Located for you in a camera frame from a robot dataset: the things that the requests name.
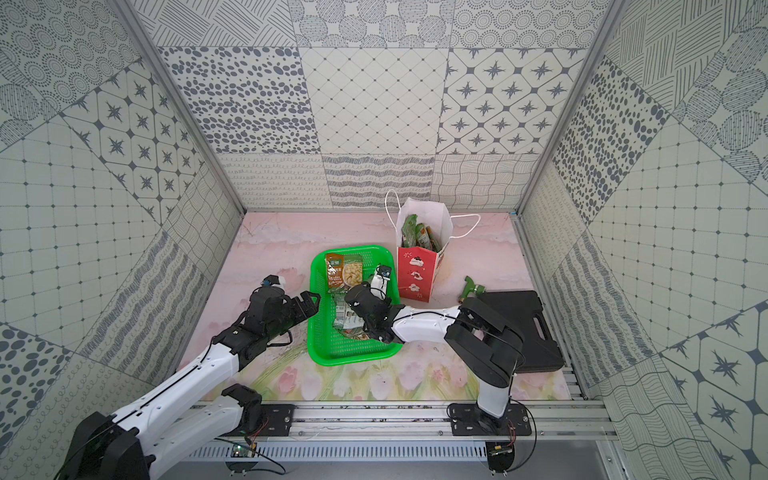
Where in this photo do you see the orange mushroom soup packet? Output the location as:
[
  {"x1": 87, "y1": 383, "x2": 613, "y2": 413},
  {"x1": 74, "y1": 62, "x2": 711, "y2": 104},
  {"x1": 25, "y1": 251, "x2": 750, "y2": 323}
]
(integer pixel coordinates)
[{"x1": 325, "y1": 253, "x2": 364, "y2": 294}]

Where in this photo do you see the orange sauce packet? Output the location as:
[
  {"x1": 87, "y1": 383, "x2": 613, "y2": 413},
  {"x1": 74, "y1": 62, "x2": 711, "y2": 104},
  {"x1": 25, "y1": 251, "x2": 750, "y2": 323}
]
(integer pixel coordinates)
[{"x1": 416, "y1": 223, "x2": 435, "y2": 251}]

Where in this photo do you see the green noodle sauce packet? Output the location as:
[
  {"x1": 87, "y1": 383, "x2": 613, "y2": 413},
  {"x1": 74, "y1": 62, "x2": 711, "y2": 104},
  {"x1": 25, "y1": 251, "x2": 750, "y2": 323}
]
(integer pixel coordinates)
[{"x1": 401, "y1": 214, "x2": 418, "y2": 248}]

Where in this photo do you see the white red paper bag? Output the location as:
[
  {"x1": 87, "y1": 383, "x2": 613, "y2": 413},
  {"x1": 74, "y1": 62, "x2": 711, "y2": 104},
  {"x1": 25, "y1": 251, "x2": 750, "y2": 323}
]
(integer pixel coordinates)
[{"x1": 384, "y1": 189, "x2": 481, "y2": 302}]

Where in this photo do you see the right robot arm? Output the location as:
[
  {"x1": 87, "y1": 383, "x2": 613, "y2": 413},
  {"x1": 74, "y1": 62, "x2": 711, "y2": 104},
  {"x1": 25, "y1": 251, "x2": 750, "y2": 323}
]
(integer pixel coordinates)
[{"x1": 344, "y1": 283, "x2": 526, "y2": 419}]

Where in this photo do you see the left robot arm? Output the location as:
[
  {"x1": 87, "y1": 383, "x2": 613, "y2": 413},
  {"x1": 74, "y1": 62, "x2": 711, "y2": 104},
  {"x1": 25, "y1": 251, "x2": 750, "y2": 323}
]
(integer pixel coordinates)
[{"x1": 55, "y1": 276, "x2": 321, "y2": 479}]

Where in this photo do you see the green seaweed packet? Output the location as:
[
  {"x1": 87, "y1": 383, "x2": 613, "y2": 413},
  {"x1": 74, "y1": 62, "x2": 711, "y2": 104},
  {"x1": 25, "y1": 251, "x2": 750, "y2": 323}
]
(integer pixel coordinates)
[{"x1": 332, "y1": 294, "x2": 370, "y2": 341}]

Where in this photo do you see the green plastic basket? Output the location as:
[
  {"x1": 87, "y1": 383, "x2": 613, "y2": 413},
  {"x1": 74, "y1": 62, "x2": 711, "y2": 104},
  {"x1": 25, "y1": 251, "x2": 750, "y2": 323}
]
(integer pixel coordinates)
[{"x1": 307, "y1": 244, "x2": 404, "y2": 367}]

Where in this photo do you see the green plastic faucet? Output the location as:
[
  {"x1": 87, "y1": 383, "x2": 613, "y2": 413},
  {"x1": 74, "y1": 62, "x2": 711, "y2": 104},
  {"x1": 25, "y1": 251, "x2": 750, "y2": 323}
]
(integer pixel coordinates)
[{"x1": 458, "y1": 276, "x2": 486, "y2": 303}]

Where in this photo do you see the left circuit board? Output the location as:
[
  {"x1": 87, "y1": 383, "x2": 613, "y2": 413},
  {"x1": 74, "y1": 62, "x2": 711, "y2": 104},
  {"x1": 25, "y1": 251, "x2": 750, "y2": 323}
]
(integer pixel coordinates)
[{"x1": 230, "y1": 442, "x2": 255, "y2": 458}]

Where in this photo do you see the circuit board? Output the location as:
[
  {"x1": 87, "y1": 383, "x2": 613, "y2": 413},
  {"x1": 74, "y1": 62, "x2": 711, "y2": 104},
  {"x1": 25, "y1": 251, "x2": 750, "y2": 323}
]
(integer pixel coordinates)
[
  {"x1": 230, "y1": 442, "x2": 255, "y2": 458},
  {"x1": 485, "y1": 442, "x2": 516, "y2": 474}
]

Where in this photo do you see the black plastic case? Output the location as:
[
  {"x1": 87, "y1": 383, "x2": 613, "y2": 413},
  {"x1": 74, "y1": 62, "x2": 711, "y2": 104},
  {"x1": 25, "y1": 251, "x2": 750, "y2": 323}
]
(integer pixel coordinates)
[{"x1": 479, "y1": 290, "x2": 565, "y2": 374}]

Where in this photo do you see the right circuit board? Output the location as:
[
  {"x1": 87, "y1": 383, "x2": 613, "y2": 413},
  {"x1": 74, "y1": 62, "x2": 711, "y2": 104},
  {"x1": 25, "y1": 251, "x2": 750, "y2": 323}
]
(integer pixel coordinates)
[{"x1": 485, "y1": 442, "x2": 516, "y2": 474}]

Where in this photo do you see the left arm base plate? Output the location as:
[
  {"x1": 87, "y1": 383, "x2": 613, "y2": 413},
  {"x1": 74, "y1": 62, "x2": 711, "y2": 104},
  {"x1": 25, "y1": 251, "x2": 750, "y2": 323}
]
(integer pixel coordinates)
[{"x1": 237, "y1": 403, "x2": 296, "y2": 437}]

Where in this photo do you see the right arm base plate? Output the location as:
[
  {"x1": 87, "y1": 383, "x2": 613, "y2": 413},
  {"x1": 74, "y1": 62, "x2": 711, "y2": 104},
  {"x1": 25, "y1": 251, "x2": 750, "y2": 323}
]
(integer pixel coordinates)
[{"x1": 446, "y1": 402, "x2": 534, "y2": 437}]

